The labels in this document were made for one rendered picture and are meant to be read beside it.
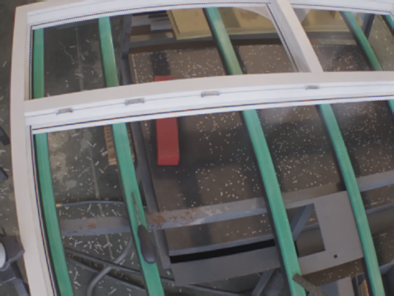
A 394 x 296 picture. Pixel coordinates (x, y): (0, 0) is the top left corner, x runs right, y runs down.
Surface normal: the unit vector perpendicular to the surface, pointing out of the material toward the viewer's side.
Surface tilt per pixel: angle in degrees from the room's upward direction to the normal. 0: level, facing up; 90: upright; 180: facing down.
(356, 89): 90
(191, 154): 0
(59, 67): 0
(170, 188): 0
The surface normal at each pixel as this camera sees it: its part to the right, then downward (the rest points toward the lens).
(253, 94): 0.20, 0.81
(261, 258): 0.10, -0.58
